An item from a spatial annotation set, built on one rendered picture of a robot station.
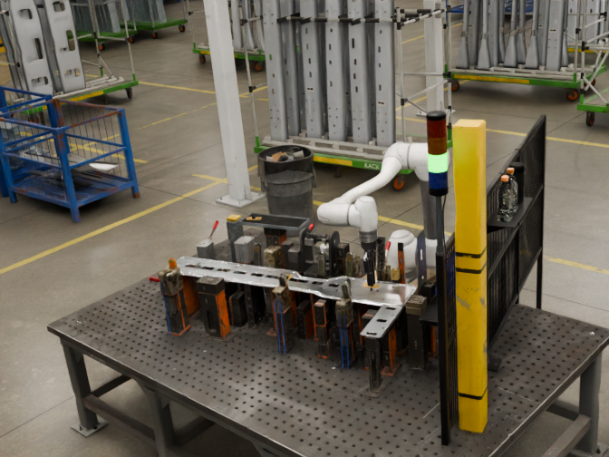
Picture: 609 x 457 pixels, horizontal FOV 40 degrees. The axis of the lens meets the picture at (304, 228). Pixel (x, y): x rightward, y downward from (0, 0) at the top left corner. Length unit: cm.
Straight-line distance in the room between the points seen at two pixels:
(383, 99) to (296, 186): 173
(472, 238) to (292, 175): 400
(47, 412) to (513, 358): 287
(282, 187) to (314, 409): 358
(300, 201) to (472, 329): 401
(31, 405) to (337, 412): 243
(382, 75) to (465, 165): 534
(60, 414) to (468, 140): 329
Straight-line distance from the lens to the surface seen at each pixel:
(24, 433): 530
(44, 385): 571
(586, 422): 448
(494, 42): 1176
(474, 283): 321
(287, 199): 709
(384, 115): 840
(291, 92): 902
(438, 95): 1062
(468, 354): 337
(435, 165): 291
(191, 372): 413
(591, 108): 989
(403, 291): 400
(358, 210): 382
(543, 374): 395
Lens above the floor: 284
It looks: 22 degrees down
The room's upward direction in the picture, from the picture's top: 6 degrees counter-clockwise
